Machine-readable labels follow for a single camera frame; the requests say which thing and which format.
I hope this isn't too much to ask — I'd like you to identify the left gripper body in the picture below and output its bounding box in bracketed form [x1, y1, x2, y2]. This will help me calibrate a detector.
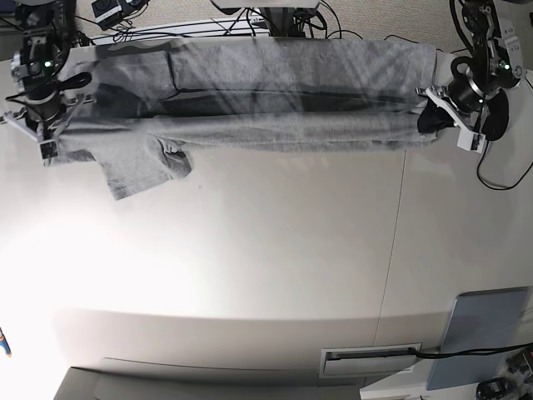
[416, 72, 494, 124]

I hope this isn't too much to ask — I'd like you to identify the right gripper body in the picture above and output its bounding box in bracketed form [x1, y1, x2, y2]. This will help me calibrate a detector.
[1, 92, 94, 142]

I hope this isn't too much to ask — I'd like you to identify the grey T-shirt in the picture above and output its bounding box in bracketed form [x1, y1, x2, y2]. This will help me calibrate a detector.
[48, 39, 437, 199]

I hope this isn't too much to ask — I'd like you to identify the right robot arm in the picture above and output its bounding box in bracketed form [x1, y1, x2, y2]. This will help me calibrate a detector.
[1, 1, 92, 143]

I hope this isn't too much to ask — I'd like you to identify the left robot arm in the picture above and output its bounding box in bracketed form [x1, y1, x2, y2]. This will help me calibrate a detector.
[437, 1, 525, 142]

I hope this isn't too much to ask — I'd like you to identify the black computer mouse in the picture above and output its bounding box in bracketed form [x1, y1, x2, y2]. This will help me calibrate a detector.
[481, 90, 509, 142]

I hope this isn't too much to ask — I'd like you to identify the black device with label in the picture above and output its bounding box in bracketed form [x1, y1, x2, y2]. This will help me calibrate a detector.
[91, 0, 122, 31]

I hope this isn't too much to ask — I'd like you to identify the blue orange tool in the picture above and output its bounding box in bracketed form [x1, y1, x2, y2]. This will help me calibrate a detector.
[0, 329, 12, 358]

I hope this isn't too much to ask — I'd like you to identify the black battery pack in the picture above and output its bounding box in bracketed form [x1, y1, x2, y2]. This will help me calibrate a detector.
[476, 377, 513, 400]

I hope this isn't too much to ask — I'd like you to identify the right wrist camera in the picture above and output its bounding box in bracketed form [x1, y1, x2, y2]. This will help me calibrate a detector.
[39, 140, 58, 167]

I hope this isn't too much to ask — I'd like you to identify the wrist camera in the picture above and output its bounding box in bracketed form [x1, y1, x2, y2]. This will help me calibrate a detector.
[39, 140, 58, 167]
[456, 130, 486, 153]

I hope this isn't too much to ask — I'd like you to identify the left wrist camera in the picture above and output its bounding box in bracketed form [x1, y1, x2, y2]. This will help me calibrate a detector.
[456, 130, 486, 153]

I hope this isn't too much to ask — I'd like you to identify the black mouse cable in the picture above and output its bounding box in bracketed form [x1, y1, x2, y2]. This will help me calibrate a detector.
[476, 139, 533, 192]

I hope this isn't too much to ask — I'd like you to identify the black tablet cable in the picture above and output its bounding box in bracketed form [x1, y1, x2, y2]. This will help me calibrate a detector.
[410, 342, 533, 360]

